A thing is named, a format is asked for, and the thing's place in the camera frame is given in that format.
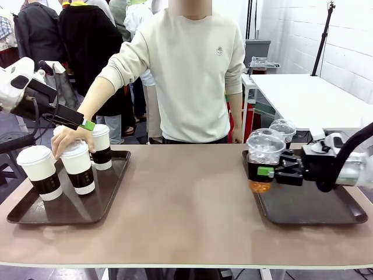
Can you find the bystander in light hoodie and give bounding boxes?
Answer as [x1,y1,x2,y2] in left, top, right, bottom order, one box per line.
[124,0,164,141]

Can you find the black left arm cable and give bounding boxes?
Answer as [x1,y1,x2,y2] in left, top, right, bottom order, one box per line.
[24,63,62,141]

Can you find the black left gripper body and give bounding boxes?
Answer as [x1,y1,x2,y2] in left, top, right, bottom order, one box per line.
[10,78,85,130]

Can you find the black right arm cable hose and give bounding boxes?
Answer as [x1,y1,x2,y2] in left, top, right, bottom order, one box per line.
[316,121,373,193]

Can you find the person's cream sweater torso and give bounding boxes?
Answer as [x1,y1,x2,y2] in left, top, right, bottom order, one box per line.
[97,7,247,144]

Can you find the black vertical pole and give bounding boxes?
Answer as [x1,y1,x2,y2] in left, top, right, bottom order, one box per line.
[246,0,255,40]

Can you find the red box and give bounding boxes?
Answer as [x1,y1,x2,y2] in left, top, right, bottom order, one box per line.
[227,100,262,144]

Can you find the dark brown plastic tray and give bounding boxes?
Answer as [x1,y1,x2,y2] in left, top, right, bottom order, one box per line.
[6,146,132,225]
[241,145,368,226]

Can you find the wire rack with items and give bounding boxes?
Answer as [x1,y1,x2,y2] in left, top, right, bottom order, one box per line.
[248,56,281,74]

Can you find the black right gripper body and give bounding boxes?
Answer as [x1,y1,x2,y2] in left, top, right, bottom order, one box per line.
[301,144,341,184]

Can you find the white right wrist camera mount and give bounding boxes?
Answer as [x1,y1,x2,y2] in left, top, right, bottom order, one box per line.
[308,127,335,154]

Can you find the person's left forearm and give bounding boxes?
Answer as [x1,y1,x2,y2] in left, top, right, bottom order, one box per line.
[228,90,244,132]

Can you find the clear iced coffee cup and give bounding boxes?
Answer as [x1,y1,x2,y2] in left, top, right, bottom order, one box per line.
[269,118,297,150]
[245,128,287,194]

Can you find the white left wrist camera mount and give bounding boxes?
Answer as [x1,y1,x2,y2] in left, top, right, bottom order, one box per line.
[37,59,66,77]

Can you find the black round stool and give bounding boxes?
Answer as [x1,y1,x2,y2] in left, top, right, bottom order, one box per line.
[0,131,46,186]

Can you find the person's right hand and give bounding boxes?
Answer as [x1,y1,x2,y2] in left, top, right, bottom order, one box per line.
[51,125,97,161]

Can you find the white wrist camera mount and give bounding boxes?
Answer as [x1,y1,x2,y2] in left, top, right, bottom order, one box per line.
[37,59,66,77]
[308,127,335,154]

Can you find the person's right forearm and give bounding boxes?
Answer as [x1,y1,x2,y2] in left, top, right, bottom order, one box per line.
[76,76,118,129]

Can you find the black tripod stand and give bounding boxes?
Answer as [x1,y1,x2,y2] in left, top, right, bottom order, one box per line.
[310,1,336,78]

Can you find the bystander in dark coat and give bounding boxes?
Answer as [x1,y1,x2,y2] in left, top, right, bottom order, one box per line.
[13,0,66,69]

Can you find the grey plastic bin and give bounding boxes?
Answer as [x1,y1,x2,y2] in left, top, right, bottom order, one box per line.
[245,39,271,58]

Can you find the bystander in black jacket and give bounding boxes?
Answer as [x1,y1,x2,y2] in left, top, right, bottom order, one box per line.
[57,0,129,117]

